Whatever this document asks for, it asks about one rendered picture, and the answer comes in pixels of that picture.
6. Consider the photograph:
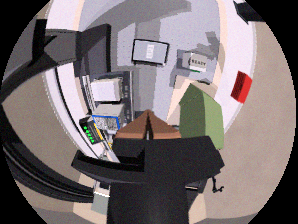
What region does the white ready button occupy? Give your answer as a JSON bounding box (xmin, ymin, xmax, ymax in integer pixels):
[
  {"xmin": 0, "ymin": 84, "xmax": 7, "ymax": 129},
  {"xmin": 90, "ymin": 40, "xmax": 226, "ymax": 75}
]
[{"xmin": 176, "ymin": 49, "xmax": 207, "ymax": 73}]

